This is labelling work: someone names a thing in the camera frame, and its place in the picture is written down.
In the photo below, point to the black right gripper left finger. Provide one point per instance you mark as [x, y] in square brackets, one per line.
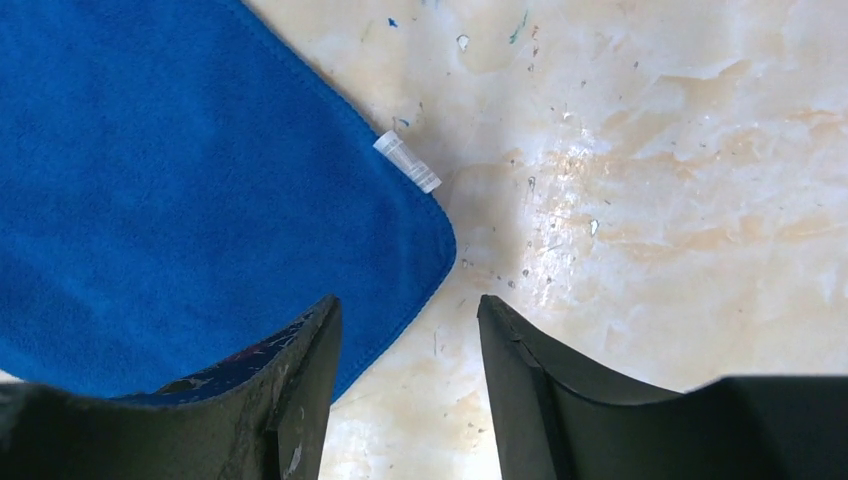
[260, 414]

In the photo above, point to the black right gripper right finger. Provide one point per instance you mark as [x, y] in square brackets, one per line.
[558, 414]

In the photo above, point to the dark blue towel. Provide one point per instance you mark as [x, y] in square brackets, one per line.
[176, 185]

